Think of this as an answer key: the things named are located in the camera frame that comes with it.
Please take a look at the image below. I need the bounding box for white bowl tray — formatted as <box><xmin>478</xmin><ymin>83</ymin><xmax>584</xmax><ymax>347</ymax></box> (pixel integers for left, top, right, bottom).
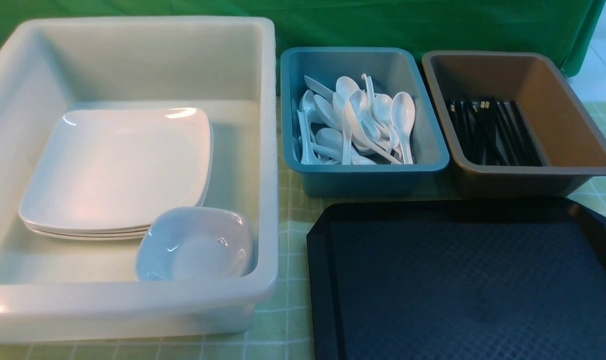
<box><xmin>134</xmin><ymin>206</ymin><xmax>254</xmax><ymax>281</ymax></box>

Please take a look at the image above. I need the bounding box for white rectangular rice plate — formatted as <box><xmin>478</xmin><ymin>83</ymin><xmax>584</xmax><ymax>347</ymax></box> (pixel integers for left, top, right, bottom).
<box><xmin>18</xmin><ymin>107</ymin><xmax>213</xmax><ymax>231</ymax></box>

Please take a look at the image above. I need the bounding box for top white square plate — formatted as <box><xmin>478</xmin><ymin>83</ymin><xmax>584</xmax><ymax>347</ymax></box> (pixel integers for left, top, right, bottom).
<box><xmin>18</xmin><ymin>212</ymin><xmax>151</xmax><ymax>239</ymax></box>

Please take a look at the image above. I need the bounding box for white square plate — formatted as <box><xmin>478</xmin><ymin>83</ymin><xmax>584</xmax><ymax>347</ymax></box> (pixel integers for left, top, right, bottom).
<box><xmin>31</xmin><ymin>230</ymin><xmax>148</xmax><ymax>241</ymax></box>
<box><xmin>18</xmin><ymin>212</ymin><xmax>151</xmax><ymax>239</ymax></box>

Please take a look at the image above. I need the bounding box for lower white square plate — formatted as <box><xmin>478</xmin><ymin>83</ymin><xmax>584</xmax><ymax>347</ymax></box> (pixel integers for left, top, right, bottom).
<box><xmin>31</xmin><ymin>230</ymin><xmax>148</xmax><ymax>241</ymax></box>

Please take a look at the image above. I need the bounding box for white spoon left in bin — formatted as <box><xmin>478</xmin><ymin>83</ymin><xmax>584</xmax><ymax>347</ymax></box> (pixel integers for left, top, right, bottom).
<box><xmin>297</xmin><ymin>111</ymin><xmax>321</xmax><ymax>166</ymax></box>

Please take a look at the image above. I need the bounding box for white spoon in bin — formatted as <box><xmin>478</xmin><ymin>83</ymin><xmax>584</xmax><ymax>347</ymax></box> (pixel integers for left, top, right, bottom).
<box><xmin>342</xmin><ymin>89</ymin><xmax>401</xmax><ymax>165</ymax></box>
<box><xmin>297</xmin><ymin>111</ymin><xmax>321</xmax><ymax>166</ymax></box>
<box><xmin>391</xmin><ymin>91</ymin><xmax>416</xmax><ymax>164</ymax></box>

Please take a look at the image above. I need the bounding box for teal plastic bin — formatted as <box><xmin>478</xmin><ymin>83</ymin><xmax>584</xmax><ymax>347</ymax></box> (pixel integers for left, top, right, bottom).
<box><xmin>280</xmin><ymin>47</ymin><xmax>450</xmax><ymax>198</ymax></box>

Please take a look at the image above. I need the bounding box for white spoon centre in bin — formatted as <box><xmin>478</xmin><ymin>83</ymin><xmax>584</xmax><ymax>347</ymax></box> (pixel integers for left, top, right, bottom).
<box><xmin>342</xmin><ymin>89</ymin><xmax>401</xmax><ymax>165</ymax></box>

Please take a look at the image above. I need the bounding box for white spoon rightmost in bin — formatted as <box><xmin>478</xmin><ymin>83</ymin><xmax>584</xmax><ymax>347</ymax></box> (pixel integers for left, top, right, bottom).
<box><xmin>391</xmin><ymin>91</ymin><xmax>416</xmax><ymax>164</ymax></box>

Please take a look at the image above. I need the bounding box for green checkered tablecloth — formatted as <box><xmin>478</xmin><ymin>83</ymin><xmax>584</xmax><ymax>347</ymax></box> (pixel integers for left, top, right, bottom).
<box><xmin>0</xmin><ymin>100</ymin><xmax>606</xmax><ymax>360</ymax></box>

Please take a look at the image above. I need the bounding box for large white plastic tub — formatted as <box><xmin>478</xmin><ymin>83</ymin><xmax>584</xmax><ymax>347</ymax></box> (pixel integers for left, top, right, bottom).
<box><xmin>0</xmin><ymin>16</ymin><xmax>279</xmax><ymax>343</ymax></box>

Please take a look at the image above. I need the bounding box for black chopsticks bundle in bin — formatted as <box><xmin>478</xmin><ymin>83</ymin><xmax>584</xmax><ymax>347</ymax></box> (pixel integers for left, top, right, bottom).
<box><xmin>445</xmin><ymin>96</ymin><xmax>545</xmax><ymax>167</ymax></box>

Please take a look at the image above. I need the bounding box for brown plastic bin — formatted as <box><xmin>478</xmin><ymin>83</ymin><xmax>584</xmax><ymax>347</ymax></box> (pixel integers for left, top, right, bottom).
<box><xmin>422</xmin><ymin>50</ymin><xmax>606</xmax><ymax>198</ymax></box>

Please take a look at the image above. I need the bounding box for black serving tray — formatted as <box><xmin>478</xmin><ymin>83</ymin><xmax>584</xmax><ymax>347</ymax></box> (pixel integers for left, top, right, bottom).
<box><xmin>307</xmin><ymin>197</ymin><xmax>606</xmax><ymax>360</ymax></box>

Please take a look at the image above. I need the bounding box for green backdrop cloth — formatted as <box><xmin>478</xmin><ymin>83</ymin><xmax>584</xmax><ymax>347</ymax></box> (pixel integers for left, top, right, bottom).
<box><xmin>0</xmin><ymin>0</ymin><xmax>605</xmax><ymax>76</ymax></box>

